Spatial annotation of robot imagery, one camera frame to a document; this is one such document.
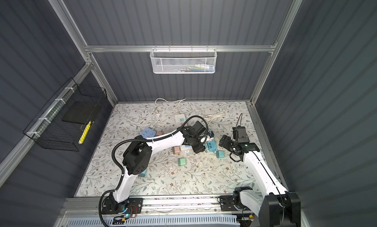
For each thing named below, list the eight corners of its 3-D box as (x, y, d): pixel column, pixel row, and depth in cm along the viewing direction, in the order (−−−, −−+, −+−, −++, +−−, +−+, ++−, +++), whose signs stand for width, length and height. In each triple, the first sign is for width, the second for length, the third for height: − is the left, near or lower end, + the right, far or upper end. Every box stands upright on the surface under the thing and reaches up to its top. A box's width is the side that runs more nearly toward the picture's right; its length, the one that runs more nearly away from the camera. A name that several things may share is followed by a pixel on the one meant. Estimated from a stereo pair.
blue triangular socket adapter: (141, 137, 102) (140, 135, 100) (143, 130, 106) (142, 128, 104) (155, 137, 102) (154, 135, 100) (156, 130, 106) (155, 127, 104)
